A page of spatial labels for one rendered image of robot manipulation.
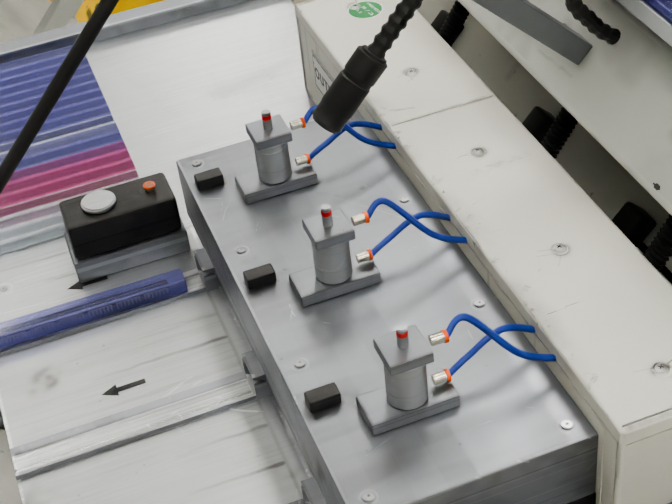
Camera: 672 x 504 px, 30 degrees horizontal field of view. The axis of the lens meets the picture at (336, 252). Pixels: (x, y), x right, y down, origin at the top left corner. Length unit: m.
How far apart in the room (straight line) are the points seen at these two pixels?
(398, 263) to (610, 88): 0.16
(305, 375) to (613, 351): 0.17
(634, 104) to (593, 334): 0.15
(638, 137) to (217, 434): 0.30
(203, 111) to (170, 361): 0.29
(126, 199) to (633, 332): 0.36
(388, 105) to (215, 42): 0.30
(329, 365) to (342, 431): 0.05
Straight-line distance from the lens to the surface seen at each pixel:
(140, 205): 0.86
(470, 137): 0.82
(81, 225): 0.86
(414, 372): 0.64
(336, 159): 0.84
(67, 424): 0.79
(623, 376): 0.66
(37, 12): 2.66
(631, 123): 0.74
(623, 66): 0.77
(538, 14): 0.76
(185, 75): 1.08
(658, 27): 0.71
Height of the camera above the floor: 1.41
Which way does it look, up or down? 19 degrees down
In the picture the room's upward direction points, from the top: 36 degrees clockwise
